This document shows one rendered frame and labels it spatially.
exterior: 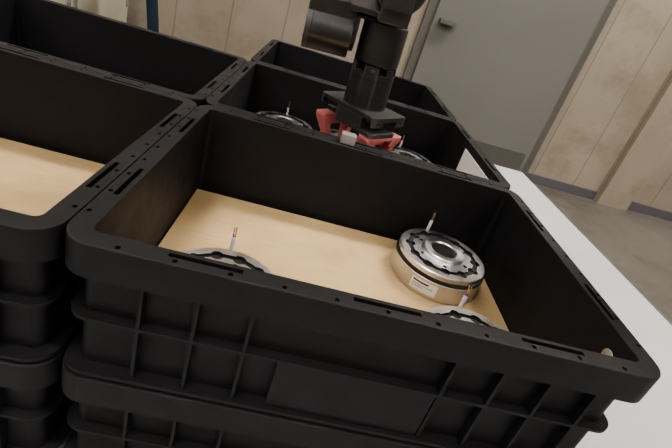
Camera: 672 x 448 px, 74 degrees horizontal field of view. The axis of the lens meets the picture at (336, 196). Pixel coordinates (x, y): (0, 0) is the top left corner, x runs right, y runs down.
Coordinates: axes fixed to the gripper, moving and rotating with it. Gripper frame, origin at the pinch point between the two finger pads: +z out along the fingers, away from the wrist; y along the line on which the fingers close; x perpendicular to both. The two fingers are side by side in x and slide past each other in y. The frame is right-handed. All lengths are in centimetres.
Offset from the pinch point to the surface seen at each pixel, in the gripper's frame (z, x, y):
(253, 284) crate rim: -6.3, -31.6, 22.1
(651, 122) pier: 19, 402, -33
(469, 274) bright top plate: 1.6, -2.7, 23.4
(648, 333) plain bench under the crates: 19, 47, 40
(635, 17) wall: -50, 369, -74
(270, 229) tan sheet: 3.8, -16.3, 5.4
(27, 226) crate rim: -6.8, -40.8, 12.9
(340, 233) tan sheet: 4.1, -8.2, 8.9
